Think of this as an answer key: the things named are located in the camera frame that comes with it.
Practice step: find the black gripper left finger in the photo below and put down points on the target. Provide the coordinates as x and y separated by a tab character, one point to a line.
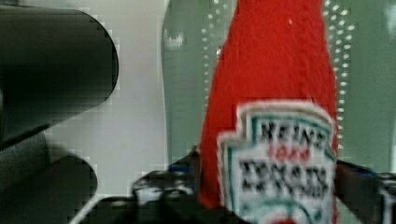
162	197

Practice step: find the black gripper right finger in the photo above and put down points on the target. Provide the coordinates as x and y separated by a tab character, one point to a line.
369	195

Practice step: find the red ketchup bottle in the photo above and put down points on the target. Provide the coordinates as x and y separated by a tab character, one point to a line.
268	146

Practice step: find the green oval strainer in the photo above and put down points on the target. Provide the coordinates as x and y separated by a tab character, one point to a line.
361	40

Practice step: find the black cylinder lower left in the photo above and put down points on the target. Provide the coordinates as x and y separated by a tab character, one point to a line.
52	196

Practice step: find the black cylinder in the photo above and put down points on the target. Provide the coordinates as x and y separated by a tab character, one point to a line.
55	64
52	196

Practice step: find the black cylinder upper left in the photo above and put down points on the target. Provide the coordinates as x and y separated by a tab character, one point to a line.
55	64

